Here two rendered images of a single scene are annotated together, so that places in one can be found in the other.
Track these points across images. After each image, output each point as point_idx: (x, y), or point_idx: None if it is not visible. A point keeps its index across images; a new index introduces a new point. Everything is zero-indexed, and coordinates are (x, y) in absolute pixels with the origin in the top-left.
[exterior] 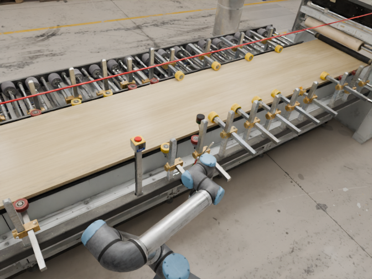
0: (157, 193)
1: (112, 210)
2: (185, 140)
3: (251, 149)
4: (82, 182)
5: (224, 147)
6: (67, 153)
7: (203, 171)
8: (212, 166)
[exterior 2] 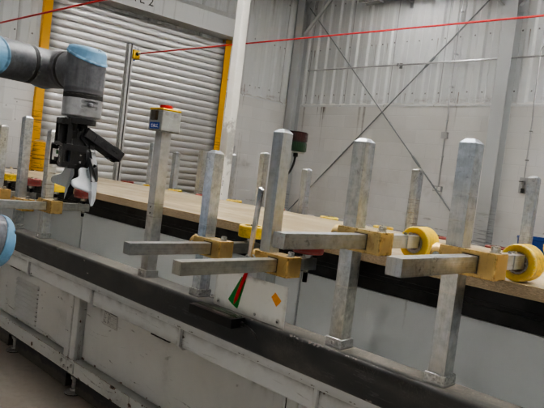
0: (159, 302)
1: (100, 264)
2: (322, 272)
3: (293, 231)
4: None
5: (338, 297)
6: (193, 205)
7: (54, 54)
8: (67, 49)
